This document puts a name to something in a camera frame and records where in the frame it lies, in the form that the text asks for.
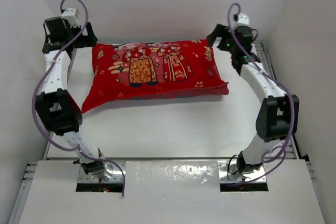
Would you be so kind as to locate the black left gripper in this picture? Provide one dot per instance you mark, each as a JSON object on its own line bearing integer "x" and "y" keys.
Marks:
{"x": 87, "y": 41}

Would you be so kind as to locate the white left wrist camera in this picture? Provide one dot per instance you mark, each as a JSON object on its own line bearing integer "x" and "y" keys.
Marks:
{"x": 71, "y": 16}

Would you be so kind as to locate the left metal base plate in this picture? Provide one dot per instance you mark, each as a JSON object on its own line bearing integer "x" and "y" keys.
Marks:
{"x": 104, "y": 172}

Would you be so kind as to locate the white front cover board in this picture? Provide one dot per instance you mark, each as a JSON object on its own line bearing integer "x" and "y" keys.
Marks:
{"x": 171, "y": 192}

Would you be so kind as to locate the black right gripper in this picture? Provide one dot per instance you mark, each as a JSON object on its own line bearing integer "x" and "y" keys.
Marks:
{"x": 220, "y": 31}

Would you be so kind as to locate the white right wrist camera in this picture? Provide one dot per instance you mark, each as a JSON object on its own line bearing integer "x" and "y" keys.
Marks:
{"x": 241, "y": 20}

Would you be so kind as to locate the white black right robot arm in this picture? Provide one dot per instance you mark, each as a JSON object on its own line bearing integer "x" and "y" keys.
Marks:
{"x": 277, "y": 118}

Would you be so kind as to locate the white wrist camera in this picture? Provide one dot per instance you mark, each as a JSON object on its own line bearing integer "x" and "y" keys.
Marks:
{"x": 241, "y": 20}
{"x": 71, "y": 16}

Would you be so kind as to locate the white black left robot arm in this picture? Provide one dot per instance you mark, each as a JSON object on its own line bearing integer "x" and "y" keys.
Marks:
{"x": 53, "y": 103}

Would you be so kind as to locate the red patterned pillowcase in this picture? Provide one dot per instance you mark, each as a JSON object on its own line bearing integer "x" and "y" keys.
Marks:
{"x": 153, "y": 70}

